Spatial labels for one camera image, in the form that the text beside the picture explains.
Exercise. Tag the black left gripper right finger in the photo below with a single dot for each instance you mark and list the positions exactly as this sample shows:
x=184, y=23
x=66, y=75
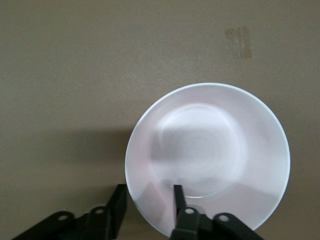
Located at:
x=185, y=225

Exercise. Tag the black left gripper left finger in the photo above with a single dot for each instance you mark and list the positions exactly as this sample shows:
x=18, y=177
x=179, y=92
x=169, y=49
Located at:
x=112, y=220

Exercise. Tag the pink bowl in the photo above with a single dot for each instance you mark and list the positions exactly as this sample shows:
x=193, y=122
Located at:
x=212, y=137

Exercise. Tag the brown table cover sheet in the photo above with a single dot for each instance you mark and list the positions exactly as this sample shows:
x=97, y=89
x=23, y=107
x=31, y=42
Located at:
x=75, y=75

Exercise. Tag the small clear tape patch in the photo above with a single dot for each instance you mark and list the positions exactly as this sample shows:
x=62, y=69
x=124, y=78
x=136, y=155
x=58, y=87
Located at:
x=243, y=42

